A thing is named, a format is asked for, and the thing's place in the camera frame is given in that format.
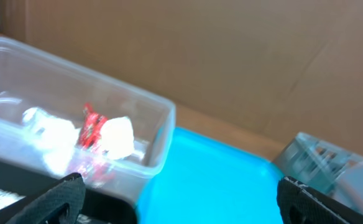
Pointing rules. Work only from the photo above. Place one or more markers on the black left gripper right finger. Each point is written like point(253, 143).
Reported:
point(301, 204)

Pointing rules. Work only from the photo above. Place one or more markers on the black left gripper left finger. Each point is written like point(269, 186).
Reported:
point(61, 202)

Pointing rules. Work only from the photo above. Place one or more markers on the red snack wrapper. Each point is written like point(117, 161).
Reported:
point(93, 166)

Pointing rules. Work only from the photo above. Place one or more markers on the white bowl with rice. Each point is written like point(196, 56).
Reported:
point(349, 188)

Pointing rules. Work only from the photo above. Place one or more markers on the grey dishwasher rack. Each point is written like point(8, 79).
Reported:
point(315, 162)

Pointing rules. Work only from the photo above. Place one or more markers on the clear plastic waste bin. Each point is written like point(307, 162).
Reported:
point(31, 78)

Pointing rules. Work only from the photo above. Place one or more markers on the black plastic tray bin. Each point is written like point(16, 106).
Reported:
point(98, 207)

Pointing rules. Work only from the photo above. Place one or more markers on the teal serving tray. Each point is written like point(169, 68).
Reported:
point(205, 181)

